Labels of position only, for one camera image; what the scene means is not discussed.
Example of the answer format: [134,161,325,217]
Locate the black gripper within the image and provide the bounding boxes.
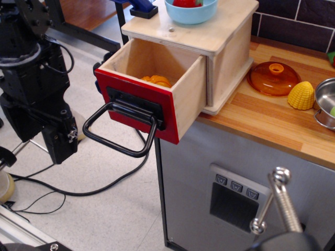
[1,93,78,164]

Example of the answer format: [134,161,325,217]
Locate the red front wooden drawer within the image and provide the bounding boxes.
[83,39,207,157]

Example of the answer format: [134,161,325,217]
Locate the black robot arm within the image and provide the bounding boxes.
[1,1,77,164]

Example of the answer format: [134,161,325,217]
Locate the light wooden box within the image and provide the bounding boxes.
[121,1,259,115]

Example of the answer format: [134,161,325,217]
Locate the left metal clamp screw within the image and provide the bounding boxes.
[1,139,49,170]

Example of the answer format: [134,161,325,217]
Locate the metal clamp screw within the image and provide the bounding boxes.
[1,139,49,170]
[249,167,322,251]

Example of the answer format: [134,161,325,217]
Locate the yellowish round foot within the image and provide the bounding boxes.
[0,170,15,203]

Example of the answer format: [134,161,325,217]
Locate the orange toy pumpkin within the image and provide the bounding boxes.
[141,75,172,88]

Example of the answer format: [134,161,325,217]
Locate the blue bar clamp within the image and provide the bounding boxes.
[93,0,158,94]

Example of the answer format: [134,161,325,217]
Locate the silver toy kitchen cabinet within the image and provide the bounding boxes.
[155,122,334,250]

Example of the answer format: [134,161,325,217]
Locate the light blue bowl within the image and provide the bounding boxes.
[164,1,218,25]

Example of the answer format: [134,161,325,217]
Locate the red toy pepper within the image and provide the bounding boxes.
[173,0,203,8]

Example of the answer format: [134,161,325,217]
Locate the orange glass pot lid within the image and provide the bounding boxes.
[247,62,302,97]

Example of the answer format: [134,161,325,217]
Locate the near metal clamp screw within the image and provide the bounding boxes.
[249,167,322,251]

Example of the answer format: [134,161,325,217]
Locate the yellow toy corn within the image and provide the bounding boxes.
[287,81,315,110]

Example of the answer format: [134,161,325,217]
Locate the stainless steel pot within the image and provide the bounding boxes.
[314,78,334,131]

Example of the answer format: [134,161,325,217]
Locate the green toy vegetable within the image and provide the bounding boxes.
[327,51,335,67]

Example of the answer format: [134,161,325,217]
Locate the thin black cable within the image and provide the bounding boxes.
[9,190,66,215]

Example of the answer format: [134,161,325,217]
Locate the aluminium rail with bracket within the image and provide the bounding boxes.
[1,204,70,250]

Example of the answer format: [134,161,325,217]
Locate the black frame wooden table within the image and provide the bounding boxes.
[44,1,130,53]

